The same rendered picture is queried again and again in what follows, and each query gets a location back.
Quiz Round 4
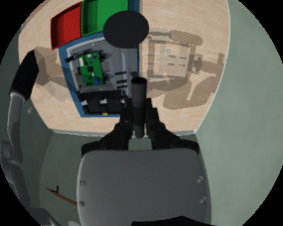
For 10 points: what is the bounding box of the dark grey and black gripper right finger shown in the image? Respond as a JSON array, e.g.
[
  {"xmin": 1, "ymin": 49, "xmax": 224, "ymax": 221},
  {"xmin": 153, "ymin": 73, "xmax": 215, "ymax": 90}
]
[{"xmin": 145, "ymin": 98, "xmax": 200, "ymax": 154}]

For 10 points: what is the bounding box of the red open-top bin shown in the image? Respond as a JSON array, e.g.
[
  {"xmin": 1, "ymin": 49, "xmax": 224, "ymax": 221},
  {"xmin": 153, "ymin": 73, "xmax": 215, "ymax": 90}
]
[{"xmin": 51, "ymin": 1, "xmax": 83, "ymax": 50}]

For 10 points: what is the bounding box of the green bin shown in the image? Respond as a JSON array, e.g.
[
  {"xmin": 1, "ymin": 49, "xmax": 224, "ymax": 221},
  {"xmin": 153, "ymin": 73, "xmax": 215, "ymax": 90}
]
[{"xmin": 81, "ymin": 0, "xmax": 129, "ymax": 37}]

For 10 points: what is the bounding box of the green circuit board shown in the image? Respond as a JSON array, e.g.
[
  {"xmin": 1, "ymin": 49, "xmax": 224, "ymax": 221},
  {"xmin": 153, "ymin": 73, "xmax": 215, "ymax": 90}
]
[{"xmin": 78, "ymin": 52, "xmax": 104, "ymax": 86}]

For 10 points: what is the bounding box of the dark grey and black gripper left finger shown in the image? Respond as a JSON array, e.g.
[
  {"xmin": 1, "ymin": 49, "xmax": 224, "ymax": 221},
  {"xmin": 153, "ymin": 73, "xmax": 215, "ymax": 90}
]
[{"xmin": 81, "ymin": 98, "xmax": 134, "ymax": 157}]

